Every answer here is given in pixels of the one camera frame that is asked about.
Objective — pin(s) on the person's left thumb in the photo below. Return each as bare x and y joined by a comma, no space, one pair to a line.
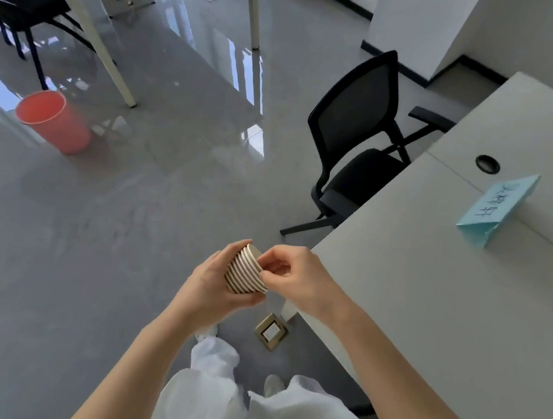
234,251

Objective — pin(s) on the person's left hand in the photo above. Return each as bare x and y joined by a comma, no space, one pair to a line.
203,288

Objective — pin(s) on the person's right thumb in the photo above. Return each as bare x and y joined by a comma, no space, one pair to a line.
277,269

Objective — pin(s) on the stack of striped paper cups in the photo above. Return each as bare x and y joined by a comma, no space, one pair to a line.
245,273

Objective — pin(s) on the orange plastic bucket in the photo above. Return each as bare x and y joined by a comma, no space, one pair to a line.
55,119

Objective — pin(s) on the person's right hand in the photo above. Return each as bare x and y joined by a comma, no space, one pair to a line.
307,285

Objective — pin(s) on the white table leg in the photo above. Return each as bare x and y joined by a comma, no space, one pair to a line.
253,10

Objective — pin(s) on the light blue folded paper card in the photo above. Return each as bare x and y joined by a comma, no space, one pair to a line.
497,212

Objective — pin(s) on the brass floor socket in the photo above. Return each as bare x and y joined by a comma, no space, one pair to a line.
271,332

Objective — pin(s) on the white shoe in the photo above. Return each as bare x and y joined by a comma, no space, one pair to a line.
273,386

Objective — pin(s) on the person's left forearm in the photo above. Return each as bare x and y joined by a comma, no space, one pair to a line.
138,370

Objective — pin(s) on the black mesh office chair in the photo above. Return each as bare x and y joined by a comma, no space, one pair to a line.
358,102

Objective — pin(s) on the person's right forearm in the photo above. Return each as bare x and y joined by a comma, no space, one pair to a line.
409,401

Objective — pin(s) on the black metal frame chair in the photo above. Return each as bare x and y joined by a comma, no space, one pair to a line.
32,40

